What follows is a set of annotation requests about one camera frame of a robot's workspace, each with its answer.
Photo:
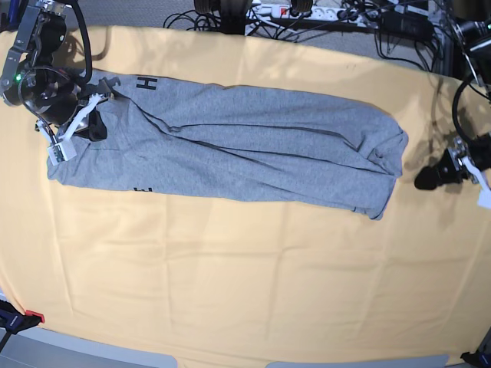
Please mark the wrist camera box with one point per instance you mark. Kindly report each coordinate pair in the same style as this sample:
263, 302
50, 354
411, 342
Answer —
484, 199
61, 152

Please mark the blue clamp right corner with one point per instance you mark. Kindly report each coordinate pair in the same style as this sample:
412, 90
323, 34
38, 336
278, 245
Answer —
478, 359

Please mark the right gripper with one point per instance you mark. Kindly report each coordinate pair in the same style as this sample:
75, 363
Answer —
60, 103

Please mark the grey t-shirt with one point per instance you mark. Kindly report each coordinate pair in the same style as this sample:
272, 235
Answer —
250, 144

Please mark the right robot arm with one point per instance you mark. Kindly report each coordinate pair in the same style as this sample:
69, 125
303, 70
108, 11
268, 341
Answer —
29, 66

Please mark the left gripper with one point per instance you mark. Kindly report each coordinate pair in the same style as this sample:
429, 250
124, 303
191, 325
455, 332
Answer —
462, 161

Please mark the yellow table cloth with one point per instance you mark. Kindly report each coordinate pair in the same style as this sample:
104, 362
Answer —
218, 283

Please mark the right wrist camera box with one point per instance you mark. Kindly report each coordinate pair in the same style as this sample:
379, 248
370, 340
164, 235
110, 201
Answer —
61, 152

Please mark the black power adapter brick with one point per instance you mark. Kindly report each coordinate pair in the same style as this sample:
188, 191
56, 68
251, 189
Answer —
407, 26

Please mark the blue clamp with red tip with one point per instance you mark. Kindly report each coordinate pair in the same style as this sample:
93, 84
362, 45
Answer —
13, 321

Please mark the white power strip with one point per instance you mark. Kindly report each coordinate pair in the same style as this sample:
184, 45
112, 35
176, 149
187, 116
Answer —
318, 16

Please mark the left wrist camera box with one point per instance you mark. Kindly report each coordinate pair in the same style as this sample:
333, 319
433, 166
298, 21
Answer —
484, 199

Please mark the black robot base post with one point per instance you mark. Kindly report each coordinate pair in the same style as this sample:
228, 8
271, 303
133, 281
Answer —
233, 15

